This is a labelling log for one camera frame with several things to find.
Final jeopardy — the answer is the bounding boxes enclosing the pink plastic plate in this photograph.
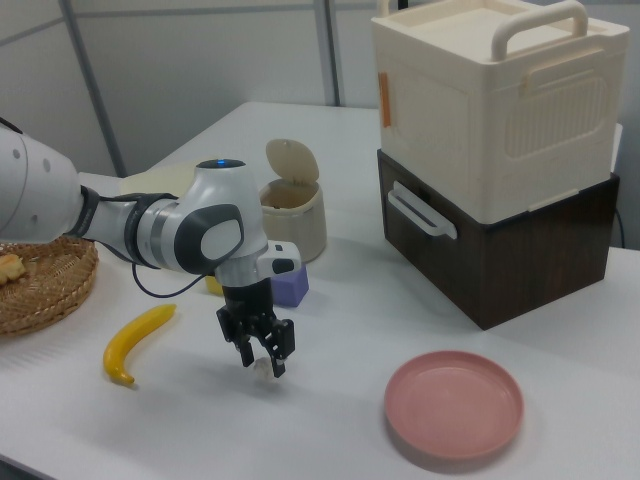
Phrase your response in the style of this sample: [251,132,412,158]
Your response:
[383,350,526,462]

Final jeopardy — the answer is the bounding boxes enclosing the cream plastic storage box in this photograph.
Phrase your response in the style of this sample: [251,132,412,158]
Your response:
[370,0,632,225]

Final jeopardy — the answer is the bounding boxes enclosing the purple foam cube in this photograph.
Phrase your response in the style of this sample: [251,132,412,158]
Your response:
[269,264,310,310]

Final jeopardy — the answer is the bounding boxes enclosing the dark brown wooden drawer box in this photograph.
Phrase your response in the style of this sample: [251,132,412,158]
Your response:
[375,149,622,332]

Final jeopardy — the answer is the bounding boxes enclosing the yellow toy banana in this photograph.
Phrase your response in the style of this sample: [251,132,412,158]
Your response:
[102,303,178,387]

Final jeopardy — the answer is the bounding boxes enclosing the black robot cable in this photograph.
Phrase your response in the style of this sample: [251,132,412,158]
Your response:
[131,258,217,300]

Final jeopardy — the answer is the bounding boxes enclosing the woven wicker basket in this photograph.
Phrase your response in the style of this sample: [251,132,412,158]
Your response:
[0,234,100,337]

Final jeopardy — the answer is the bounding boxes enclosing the white plastic open container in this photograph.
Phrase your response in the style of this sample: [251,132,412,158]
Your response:
[118,162,195,202]

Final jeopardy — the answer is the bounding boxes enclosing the toy bread loaf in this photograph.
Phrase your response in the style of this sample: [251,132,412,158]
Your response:
[0,253,27,287]

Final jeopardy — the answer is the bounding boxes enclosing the cream mini trash can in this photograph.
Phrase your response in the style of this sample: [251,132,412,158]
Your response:
[258,138,329,266]

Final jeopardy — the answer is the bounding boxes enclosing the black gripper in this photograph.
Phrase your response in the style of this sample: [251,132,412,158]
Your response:
[215,279,297,379]

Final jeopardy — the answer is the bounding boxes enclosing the white paper ball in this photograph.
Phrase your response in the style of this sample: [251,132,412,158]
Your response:
[253,356,277,384]

